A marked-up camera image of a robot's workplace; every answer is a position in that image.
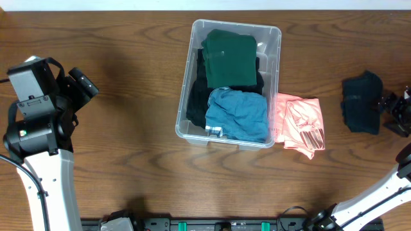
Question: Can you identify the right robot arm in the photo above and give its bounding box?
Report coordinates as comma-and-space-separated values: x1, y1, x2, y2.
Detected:
302, 87, 410, 231

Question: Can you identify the black garment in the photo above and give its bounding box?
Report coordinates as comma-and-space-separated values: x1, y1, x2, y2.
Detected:
186, 49, 264, 129

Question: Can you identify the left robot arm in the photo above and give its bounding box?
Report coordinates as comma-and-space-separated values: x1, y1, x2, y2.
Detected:
3, 56, 99, 230

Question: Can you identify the black mounting rail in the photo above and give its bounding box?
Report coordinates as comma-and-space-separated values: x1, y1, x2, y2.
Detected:
80, 210, 385, 231

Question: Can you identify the left black cable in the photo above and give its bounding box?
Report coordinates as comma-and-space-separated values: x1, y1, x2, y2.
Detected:
0, 76, 51, 231

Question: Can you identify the dark navy garment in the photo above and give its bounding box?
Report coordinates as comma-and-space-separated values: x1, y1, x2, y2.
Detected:
340, 71, 383, 135

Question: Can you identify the coral pink folded shirt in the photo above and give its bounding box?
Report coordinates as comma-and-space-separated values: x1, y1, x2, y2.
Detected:
272, 93, 325, 159

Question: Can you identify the dark green garment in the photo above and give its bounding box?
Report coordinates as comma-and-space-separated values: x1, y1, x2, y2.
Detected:
202, 29, 257, 89

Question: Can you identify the blue garment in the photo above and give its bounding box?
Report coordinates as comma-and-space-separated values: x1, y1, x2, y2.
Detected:
205, 87, 269, 143

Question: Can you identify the clear plastic storage bin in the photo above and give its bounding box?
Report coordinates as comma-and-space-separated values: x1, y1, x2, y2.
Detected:
175, 19, 282, 151

